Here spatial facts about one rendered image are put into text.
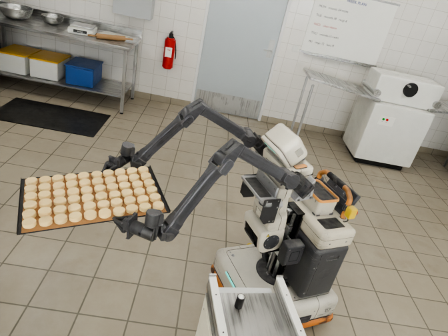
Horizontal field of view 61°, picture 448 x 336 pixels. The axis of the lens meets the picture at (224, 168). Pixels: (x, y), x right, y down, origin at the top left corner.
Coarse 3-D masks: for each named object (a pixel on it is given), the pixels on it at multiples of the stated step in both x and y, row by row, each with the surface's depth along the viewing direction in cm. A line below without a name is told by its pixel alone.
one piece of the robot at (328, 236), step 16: (320, 176) 242; (336, 176) 230; (288, 208) 227; (304, 208) 227; (352, 208) 216; (304, 224) 223; (320, 224) 215; (336, 224) 219; (304, 240) 224; (320, 240) 211; (336, 240) 213; (352, 240) 220; (272, 256) 248; (304, 256) 224; (320, 256) 216; (336, 256) 224; (272, 272) 250; (288, 272) 240; (304, 272) 225; (320, 272) 224; (336, 272) 231; (304, 288) 227; (320, 288) 233
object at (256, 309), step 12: (204, 300) 152; (228, 300) 150; (240, 300) 145; (252, 300) 153; (264, 300) 154; (276, 300) 155; (204, 312) 149; (228, 312) 145; (240, 312) 146; (252, 312) 147; (264, 312) 148; (276, 312) 150; (204, 324) 147; (228, 324) 140; (240, 324) 141; (252, 324) 142; (264, 324) 143; (276, 324) 144
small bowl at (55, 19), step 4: (44, 16) 474; (48, 16) 492; (52, 16) 495; (56, 16) 496; (60, 16) 495; (44, 20) 479; (48, 20) 475; (52, 20) 476; (56, 20) 478; (60, 20) 482; (52, 24) 483; (56, 24) 484
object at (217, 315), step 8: (208, 280) 152; (216, 280) 150; (208, 288) 151; (216, 288) 146; (208, 296) 150; (216, 296) 143; (216, 304) 139; (216, 312) 136; (216, 320) 134; (224, 320) 134; (216, 328) 134; (224, 328) 131
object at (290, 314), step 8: (280, 280) 157; (280, 288) 153; (280, 296) 153; (288, 296) 150; (280, 304) 152; (288, 304) 146; (288, 312) 145; (296, 312) 144; (288, 320) 144; (296, 320) 140; (288, 328) 143; (296, 328) 137
